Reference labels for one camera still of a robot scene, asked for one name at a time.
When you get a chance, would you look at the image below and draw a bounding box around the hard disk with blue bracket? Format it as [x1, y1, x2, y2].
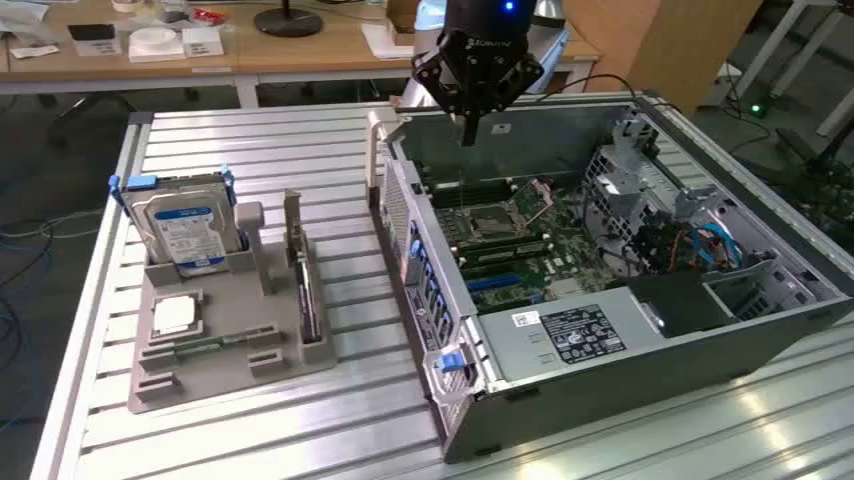
[108, 164, 243, 279]

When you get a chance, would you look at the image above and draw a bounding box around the wooden desk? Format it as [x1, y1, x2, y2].
[0, 0, 602, 109]

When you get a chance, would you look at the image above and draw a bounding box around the graphics card with metal bracket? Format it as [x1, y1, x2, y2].
[281, 188, 323, 347]

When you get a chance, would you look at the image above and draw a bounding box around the white printed box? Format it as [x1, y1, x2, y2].
[180, 26, 227, 59]

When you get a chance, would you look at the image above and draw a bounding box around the black office chair base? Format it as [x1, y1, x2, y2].
[37, 91, 139, 149]

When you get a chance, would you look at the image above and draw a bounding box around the black power cable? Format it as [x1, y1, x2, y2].
[539, 73, 646, 101]

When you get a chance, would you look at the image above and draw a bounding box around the grey parts rack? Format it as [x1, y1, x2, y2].
[125, 187, 339, 416]

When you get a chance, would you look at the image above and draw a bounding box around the white box with black top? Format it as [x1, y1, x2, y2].
[66, 23, 124, 58]

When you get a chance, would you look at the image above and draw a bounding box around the blue wire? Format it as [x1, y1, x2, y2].
[691, 221, 744, 272]

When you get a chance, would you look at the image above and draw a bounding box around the white paper stack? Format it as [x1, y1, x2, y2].
[360, 21, 416, 61]

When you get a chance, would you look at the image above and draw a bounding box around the CPU socket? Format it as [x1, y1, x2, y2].
[464, 201, 520, 242]

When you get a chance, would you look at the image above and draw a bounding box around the open grey PC case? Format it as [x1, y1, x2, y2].
[364, 89, 854, 464]

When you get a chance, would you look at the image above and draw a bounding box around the red packet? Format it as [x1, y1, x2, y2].
[188, 5, 227, 27]

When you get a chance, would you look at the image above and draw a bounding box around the brown cardboard box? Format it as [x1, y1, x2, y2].
[387, 0, 419, 34]

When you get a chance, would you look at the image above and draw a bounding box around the silver CPU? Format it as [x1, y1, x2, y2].
[151, 297, 203, 339]

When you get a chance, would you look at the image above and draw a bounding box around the metal disk bay cage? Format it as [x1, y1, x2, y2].
[582, 118, 676, 247]

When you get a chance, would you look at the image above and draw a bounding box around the installed black RAM stick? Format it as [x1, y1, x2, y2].
[457, 246, 547, 267]
[455, 238, 546, 257]

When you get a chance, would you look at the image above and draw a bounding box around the blue expansion slot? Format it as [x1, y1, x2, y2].
[465, 274, 523, 294]

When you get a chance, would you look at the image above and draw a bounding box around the green motherboard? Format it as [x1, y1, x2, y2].
[425, 172, 632, 309]

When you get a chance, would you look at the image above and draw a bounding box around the wooden cabinet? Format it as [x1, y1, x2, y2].
[564, 0, 766, 117]

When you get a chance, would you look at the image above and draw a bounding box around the green RAM stick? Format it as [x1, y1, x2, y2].
[172, 331, 252, 358]

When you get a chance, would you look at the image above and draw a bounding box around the black round lamp base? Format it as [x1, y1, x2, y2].
[252, 0, 325, 39]

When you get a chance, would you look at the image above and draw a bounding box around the white box holding tape roll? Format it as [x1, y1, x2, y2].
[127, 26, 188, 65]

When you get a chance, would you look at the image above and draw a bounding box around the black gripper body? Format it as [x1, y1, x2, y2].
[436, 0, 539, 110]

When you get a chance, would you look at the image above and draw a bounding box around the grey power supply unit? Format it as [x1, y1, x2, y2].
[475, 287, 668, 382]

